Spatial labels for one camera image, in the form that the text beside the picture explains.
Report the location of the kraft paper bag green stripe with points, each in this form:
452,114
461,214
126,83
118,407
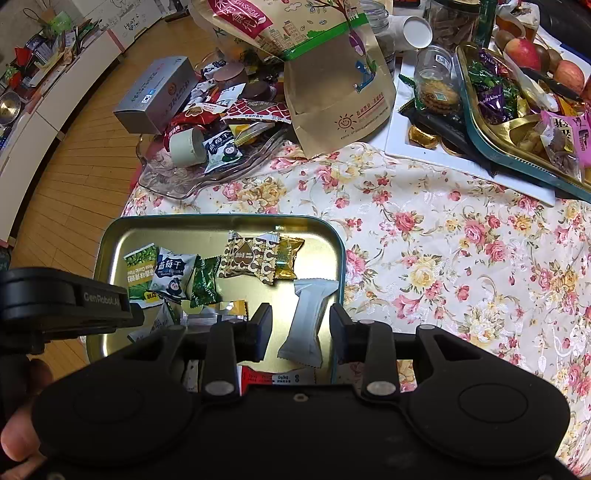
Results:
332,87

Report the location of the grey cardboard box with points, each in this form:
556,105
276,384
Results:
152,94

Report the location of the black remote control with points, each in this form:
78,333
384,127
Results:
443,134

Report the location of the gold foil chocolate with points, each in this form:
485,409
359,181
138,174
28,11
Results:
422,136

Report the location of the pink snack packet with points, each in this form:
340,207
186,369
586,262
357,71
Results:
565,138

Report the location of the brown patterned snack packet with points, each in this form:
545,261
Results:
249,258

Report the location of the white counter cabinet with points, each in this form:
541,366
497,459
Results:
55,115

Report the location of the green yellow pea snack packet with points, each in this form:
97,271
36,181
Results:
138,272

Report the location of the person's left hand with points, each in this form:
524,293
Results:
18,443

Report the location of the clear jar with cookies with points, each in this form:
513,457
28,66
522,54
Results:
436,83

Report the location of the white green snack packet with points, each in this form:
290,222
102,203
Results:
161,321

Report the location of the red white snack packet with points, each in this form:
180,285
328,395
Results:
277,376

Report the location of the white paper cup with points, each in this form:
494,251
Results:
415,31

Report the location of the white long snack packet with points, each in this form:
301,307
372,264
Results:
307,323

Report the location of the teal metal tin tray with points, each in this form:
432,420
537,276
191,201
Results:
258,226

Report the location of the dark green snack packet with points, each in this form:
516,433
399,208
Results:
205,281

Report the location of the white rectangular plate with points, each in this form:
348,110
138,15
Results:
415,157

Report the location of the metal bowl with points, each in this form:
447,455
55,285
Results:
9,108

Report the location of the gold candy packet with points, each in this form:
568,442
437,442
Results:
288,258

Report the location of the pale small cup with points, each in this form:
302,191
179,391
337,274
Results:
187,146

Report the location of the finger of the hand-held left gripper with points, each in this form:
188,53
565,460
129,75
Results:
136,316

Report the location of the clear glass jar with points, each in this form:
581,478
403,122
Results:
381,27

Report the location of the floral tablecloth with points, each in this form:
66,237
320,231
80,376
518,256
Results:
438,258

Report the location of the jar of brown sticks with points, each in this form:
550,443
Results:
452,21

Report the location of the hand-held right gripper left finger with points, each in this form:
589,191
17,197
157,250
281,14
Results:
263,331

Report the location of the teal gold divided sweets tray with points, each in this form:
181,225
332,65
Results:
508,138

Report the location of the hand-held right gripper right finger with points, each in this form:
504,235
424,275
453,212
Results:
340,333

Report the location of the white blueberry snack packet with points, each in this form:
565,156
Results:
224,152
173,277

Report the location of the pile of purple green candies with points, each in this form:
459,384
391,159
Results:
494,92

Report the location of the red patterned snack packet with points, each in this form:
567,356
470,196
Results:
258,110

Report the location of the clear glass dish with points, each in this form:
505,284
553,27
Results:
184,182

